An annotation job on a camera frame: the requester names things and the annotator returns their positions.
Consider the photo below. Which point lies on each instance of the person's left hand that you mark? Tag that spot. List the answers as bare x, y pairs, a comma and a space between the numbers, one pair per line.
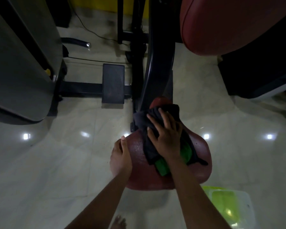
121, 162

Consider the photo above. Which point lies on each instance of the person's right hand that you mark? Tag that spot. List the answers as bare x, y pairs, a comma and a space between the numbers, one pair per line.
169, 140

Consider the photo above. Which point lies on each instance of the dark grey green cloth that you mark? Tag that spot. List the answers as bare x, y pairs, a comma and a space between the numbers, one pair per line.
152, 150

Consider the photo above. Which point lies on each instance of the person's left forearm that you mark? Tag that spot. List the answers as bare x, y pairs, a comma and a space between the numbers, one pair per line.
100, 205

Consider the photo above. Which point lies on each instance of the person's right forearm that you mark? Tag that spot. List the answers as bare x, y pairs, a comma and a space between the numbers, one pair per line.
197, 200

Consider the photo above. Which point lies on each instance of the person's bare foot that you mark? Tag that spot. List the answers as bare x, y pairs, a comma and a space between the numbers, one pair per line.
119, 222

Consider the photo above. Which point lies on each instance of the yellow green bucket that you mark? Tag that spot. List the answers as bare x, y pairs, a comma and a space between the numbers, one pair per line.
228, 205

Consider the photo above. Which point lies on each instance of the black weight stack tower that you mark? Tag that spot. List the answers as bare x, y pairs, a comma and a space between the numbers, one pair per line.
252, 73

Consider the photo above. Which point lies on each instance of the yellow weight selector pin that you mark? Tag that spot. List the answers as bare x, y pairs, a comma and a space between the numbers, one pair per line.
48, 72

